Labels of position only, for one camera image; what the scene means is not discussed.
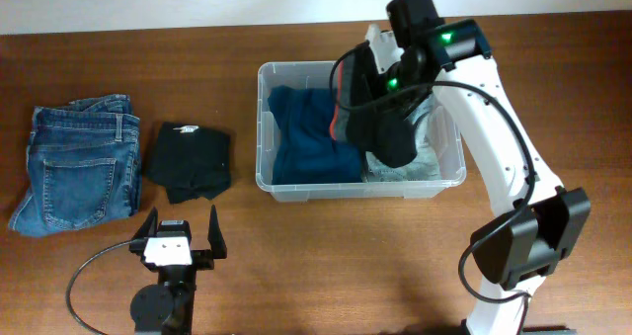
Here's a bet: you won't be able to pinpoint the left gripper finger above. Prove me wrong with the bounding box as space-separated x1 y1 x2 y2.
207 205 227 259
132 208 158 240

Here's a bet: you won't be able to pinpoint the black shorts red grey waistband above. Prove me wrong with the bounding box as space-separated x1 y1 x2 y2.
328 42 417 168

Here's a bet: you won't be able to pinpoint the black garment white logo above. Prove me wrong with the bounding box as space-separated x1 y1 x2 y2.
145 122 232 205

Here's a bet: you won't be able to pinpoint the light blue jeans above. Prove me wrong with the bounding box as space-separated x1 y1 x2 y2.
362 96 441 183

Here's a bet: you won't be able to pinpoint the dark blue jeans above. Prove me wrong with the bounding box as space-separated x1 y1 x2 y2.
8 94 142 237

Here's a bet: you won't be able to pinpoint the teal blue shirt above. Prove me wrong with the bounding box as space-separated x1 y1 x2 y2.
268 86 363 185

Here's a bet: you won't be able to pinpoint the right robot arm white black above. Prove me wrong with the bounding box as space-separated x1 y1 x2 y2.
371 0 591 334

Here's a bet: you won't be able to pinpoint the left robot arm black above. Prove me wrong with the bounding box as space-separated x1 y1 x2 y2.
129 208 227 335

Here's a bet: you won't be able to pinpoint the clear plastic storage bin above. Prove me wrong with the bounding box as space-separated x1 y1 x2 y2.
256 61 467 203

